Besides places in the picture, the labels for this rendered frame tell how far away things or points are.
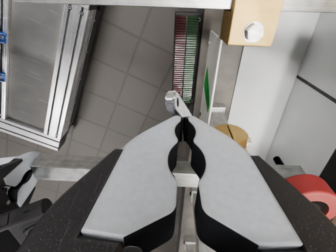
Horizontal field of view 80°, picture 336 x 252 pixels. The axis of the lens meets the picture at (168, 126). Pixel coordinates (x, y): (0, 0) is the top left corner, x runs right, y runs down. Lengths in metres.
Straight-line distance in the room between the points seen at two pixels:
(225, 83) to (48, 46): 0.81
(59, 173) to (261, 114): 0.47
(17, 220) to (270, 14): 0.35
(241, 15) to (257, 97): 0.32
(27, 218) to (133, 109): 1.03
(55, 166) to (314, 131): 0.48
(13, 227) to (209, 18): 0.39
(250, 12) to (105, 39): 0.96
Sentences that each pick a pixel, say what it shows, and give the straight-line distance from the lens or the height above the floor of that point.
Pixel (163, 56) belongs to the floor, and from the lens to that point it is 1.12.
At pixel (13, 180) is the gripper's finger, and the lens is 0.37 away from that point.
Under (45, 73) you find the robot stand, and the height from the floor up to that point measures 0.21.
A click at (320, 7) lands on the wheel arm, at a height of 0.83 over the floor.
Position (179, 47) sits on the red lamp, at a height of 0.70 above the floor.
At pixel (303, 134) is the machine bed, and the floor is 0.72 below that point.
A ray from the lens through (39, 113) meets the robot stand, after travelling 1.22.
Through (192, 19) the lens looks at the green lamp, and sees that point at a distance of 0.39.
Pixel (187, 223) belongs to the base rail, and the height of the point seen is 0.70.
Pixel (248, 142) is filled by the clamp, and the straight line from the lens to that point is 0.31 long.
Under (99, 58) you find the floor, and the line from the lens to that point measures 1.19.
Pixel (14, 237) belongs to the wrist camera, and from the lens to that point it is 0.31.
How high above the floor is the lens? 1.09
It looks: 58 degrees down
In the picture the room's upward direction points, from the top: 176 degrees counter-clockwise
